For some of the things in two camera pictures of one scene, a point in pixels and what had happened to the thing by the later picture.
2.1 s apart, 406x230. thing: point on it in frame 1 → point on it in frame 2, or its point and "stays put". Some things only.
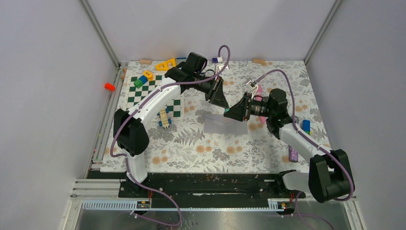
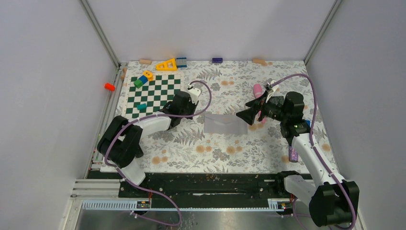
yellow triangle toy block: [165, 64] stays put
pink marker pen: [258, 97] stays put
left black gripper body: [208, 87] → [190, 109]
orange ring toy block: [149, 74] stays put
